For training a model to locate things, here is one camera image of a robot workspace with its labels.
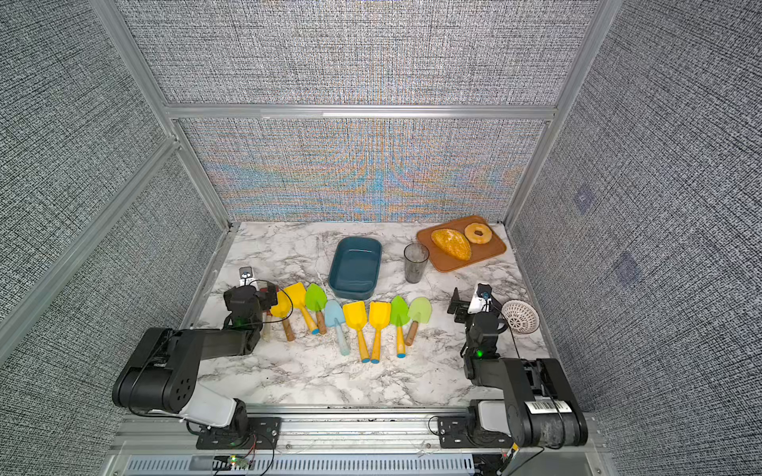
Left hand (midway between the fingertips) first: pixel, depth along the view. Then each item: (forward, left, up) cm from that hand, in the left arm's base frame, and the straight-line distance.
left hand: (256, 281), depth 92 cm
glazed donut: (+26, -75, -7) cm, 80 cm away
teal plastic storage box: (+11, -30, -10) cm, 33 cm away
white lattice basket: (-12, -82, -7) cm, 83 cm away
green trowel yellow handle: (-8, -45, -9) cm, 46 cm away
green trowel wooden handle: (-1, -17, -10) cm, 20 cm away
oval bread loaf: (+16, -66, -4) cm, 68 cm away
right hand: (-7, -66, +4) cm, 66 cm away
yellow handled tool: (-9, -30, -7) cm, 33 cm away
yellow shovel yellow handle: (+1, -10, -11) cm, 15 cm away
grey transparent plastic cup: (+3, -50, +4) cm, 50 cm away
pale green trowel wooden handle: (-8, -51, -9) cm, 53 cm away
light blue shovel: (-9, -24, -8) cm, 27 cm away
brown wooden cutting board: (+12, -62, -8) cm, 63 cm away
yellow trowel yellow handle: (-10, -38, -9) cm, 40 cm away
